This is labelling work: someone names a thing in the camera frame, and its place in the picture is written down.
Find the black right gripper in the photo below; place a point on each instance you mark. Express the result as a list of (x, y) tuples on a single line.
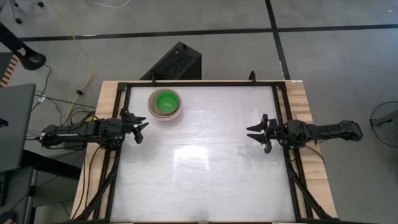
[(278, 132)]

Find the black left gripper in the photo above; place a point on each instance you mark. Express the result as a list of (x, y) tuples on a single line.
[(113, 130)]

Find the beige bowl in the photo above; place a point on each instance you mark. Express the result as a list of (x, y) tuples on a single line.
[(151, 104)]

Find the green bowl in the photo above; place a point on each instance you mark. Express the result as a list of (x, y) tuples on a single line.
[(167, 102)]

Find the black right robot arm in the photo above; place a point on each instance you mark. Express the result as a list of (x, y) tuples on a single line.
[(329, 129)]

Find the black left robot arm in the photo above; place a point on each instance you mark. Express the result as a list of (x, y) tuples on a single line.
[(68, 133)]

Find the black table clamp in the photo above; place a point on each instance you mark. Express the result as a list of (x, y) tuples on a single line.
[(153, 78), (252, 77)]

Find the black perforated box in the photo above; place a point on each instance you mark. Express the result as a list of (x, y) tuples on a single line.
[(177, 63)]

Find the dark grey side cart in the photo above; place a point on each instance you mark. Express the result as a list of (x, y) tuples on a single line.
[(46, 168)]

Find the grey laptop lid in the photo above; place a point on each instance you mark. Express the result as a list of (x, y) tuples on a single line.
[(15, 124)]

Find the grey floor stand base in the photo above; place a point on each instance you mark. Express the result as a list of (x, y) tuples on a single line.
[(388, 118)]

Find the orange black striped strip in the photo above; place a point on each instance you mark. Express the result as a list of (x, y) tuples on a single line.
[(9, 71)]

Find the office chair wheel base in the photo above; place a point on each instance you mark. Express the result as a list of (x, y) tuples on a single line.
[(18, 20)]

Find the black aluminium table frame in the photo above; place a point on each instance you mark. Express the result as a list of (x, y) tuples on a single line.
[(199, 83)]

